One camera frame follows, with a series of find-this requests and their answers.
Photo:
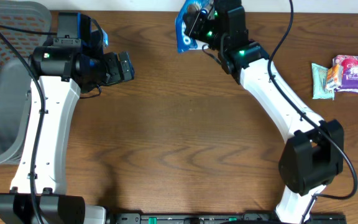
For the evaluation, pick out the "blue Oreo cookie pack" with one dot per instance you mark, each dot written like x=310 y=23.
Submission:
x=185 y=43

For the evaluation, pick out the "mint green wipes pack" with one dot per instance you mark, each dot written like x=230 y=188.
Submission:
x=319 y=75

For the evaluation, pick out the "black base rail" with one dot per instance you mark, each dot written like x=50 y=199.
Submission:
x=136 y=218

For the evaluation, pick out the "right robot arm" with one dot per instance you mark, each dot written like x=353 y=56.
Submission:
x=312 y=156

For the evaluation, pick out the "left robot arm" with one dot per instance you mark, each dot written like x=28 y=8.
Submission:
x=38 y=191

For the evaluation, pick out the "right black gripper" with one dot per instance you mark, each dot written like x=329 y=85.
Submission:
x=193 y=23

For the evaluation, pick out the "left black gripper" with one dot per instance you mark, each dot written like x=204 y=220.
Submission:
x=117 y=68

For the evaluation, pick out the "grey plastic mesh basket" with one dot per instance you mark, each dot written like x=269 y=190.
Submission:
x=23 y=24

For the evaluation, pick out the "orange tissue packet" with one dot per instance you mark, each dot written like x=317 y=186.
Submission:
x=334 y=77

